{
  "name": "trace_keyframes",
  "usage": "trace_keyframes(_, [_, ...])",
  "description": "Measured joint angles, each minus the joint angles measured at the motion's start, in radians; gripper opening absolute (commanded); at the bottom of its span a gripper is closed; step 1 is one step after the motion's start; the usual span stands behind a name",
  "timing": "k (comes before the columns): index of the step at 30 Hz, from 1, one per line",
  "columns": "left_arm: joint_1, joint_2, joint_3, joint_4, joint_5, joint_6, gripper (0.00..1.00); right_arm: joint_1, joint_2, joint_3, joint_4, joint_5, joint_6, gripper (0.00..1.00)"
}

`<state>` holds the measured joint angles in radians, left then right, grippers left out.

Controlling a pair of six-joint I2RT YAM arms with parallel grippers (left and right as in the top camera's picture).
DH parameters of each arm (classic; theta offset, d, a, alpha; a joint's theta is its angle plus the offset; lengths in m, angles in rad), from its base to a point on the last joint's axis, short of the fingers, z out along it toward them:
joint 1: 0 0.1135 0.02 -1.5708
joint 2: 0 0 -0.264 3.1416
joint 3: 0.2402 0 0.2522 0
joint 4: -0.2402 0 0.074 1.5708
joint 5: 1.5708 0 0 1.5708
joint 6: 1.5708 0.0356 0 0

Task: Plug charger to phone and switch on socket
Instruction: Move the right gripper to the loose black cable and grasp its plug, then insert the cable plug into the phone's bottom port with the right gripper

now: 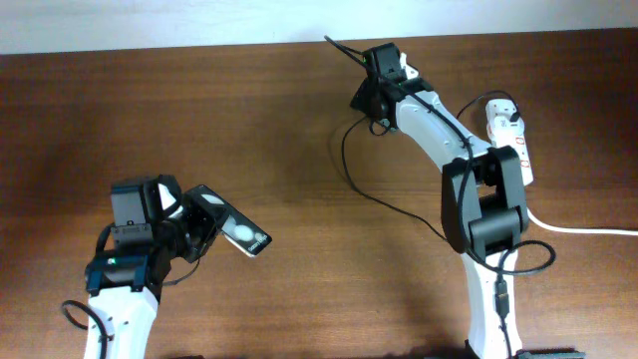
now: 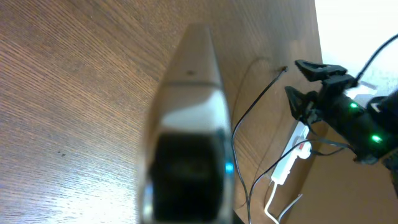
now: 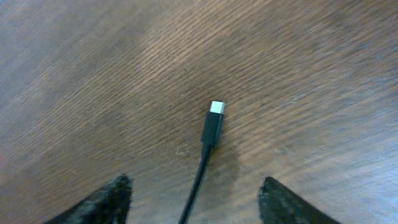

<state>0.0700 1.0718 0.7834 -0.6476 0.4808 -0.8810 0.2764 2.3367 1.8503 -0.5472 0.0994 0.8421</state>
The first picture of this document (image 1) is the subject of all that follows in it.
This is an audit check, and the black smartphone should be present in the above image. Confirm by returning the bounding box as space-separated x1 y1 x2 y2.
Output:
182 184 272 257

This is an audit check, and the black USB charging cable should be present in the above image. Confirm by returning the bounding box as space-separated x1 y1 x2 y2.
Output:
340 89 521 242

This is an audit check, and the white power strip cord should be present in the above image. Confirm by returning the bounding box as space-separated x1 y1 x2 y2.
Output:
525 207 638 237

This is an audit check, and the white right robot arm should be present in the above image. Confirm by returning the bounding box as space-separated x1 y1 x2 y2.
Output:
346 43 529 358

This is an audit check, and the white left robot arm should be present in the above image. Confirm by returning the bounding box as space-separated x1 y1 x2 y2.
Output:
84 175 203 358

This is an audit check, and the white USB charger adapter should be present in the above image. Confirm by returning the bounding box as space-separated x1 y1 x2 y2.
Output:
485 99 525 148

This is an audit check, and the white power strip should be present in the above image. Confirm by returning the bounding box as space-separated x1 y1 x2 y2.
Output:
491 135 533 185

